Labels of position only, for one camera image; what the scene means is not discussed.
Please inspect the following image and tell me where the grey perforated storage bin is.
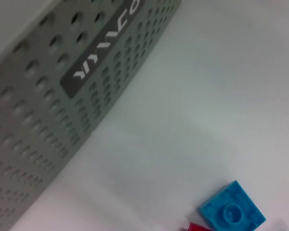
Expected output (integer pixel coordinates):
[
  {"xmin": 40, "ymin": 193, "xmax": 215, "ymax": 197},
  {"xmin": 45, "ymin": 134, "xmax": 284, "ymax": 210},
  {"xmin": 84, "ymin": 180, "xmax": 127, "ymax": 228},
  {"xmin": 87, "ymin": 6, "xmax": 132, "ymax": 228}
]
[{"xmin": 0, "ymin": 0, "xmax": 183, "ymax": 231}]

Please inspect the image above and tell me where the blue toy plate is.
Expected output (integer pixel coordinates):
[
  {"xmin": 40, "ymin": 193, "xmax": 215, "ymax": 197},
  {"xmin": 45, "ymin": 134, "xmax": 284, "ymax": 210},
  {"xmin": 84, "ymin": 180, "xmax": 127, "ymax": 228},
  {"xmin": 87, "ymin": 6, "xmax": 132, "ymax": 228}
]
[{"xmin": 198, "ymin": 180, "xmax": 267, "ymax": 231}]

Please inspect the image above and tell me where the dark red toy brick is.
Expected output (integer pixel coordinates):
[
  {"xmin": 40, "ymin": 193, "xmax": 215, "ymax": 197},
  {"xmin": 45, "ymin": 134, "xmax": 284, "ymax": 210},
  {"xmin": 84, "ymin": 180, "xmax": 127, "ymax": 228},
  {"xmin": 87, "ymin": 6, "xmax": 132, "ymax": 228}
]
[{"xmin": 180, "ymin": 222, "xmax": 211, "ymax": 231}]

